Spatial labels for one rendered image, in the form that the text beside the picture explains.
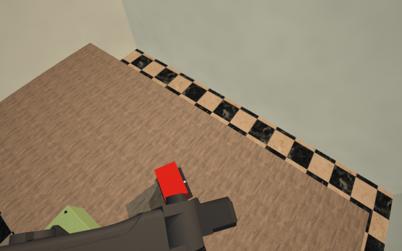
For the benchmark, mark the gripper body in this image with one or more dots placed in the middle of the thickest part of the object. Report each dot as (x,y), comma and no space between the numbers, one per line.
(197,202)

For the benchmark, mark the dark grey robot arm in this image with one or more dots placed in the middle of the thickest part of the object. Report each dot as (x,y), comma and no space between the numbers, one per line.
(179,225)

